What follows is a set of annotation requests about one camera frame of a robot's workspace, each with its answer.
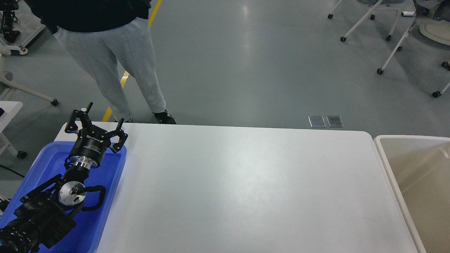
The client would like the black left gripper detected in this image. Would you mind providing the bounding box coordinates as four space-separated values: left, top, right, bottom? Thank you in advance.
65 102 128 168

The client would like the white side table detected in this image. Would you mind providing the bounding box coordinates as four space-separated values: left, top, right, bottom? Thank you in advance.
0 100 27 159

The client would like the metal floor plate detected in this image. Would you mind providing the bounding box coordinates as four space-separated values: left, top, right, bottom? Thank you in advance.
326 116 344 128
308 116 326 128

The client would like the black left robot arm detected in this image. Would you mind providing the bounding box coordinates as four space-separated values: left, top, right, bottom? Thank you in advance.
1 103 128 253

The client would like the right metal floor plate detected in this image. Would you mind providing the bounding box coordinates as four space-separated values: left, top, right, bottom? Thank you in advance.
326 116 344 128

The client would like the person in grey trousers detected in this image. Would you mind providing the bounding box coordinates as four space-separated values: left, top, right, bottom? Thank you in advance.
26 0 176 124

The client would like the white cart with equipment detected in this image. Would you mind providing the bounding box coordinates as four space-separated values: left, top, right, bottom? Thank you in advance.
0 0 46 56

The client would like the white rolling chair frame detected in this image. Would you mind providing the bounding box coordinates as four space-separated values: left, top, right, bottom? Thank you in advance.
328 0 403 43

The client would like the white chair base left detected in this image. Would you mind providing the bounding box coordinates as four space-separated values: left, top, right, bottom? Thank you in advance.
0 46 59 106

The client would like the left metal floor plate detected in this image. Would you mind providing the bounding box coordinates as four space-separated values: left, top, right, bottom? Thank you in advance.
308 116 326 128

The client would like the blue plastic tray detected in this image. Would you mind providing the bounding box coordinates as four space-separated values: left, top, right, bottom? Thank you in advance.
0 141 128 253

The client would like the beige plastic bin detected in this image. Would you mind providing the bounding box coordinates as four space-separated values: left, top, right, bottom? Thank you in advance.
374 135 450 253

